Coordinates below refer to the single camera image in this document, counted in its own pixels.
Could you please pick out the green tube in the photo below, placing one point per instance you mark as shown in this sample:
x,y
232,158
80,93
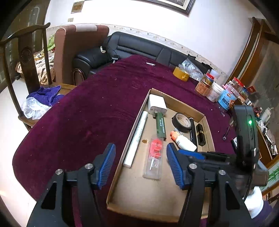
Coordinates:
x,y
160,126

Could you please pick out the brown armchair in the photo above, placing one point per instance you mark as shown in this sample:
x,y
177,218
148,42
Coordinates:
x,y
72,48

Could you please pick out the clutter of small tools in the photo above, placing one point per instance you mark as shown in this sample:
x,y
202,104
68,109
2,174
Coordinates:
x,y
267,131

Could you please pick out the white jar with pink label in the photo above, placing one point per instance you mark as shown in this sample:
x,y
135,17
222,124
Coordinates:
x,y
214,93

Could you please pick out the clear jar with red lid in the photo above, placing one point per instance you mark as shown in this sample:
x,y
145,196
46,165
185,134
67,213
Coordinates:
x,y
235,86

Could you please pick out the clear plastic bag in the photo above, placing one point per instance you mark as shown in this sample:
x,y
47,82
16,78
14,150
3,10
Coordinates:
x,y
190,68

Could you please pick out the jar with blue label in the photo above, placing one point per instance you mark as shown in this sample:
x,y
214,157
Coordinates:
x,y
226,101

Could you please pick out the black leather sofa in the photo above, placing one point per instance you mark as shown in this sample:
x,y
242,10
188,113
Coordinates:
x,y
135,47

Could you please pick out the dark wooden chair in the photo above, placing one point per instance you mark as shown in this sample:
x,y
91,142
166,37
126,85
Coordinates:
x,y
28,63

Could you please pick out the white bottle with orange cap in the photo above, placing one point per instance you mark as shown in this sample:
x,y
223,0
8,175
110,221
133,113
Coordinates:
x,y
184,143

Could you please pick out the white marker pen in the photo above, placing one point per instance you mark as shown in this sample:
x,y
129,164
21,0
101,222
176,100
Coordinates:
x,y
136,137

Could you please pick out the maroon tablecloth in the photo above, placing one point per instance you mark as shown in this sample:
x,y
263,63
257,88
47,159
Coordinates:
x,y
87,113

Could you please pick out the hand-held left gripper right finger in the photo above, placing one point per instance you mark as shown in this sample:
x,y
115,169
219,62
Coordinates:
x,y
174,168

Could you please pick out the clear plastic blister pack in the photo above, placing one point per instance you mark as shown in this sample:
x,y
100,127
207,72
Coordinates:
x,y
153,157

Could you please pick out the green cloth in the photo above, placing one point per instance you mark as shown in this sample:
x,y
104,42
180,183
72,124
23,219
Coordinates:
x,y
51,42

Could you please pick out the white charger plug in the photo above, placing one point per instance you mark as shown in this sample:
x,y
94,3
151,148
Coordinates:
x,y
155,103

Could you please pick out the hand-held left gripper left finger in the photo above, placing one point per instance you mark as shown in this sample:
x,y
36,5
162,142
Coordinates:
x,y
107,165

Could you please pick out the shallow cardboard box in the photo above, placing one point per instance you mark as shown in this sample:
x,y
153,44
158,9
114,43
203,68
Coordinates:
x,y
141,196

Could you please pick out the yellow tape roll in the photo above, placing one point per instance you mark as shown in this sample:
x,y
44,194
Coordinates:
x,y
181,74

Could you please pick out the purple cloth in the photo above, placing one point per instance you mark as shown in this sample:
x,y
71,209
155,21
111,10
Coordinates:
x,y
46,93

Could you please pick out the black marker with red cap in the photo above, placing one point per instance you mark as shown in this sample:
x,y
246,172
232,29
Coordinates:
x,y
193,133

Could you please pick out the black tape roll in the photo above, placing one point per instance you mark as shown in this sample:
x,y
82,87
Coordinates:
x,y
182,123

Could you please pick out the small gold wall plaque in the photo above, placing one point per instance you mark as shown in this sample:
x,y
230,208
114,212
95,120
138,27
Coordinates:
x,y
77,7

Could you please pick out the black lipstick tube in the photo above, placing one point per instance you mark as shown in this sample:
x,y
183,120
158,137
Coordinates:
x,y
201,135

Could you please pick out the orange plastic jar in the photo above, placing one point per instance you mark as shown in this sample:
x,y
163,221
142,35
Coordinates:
x,y
202,87

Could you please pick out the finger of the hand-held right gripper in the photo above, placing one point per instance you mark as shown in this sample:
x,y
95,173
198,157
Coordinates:
x,y
194,155

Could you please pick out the person's right forearm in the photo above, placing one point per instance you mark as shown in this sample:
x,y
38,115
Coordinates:
x,y
256,203

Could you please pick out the crumpled clear plastic sheet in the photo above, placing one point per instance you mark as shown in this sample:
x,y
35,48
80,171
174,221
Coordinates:
x,y
32,109

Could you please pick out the leaf-patterned cushion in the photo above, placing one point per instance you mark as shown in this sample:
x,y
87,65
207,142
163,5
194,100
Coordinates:
x,y
42,67

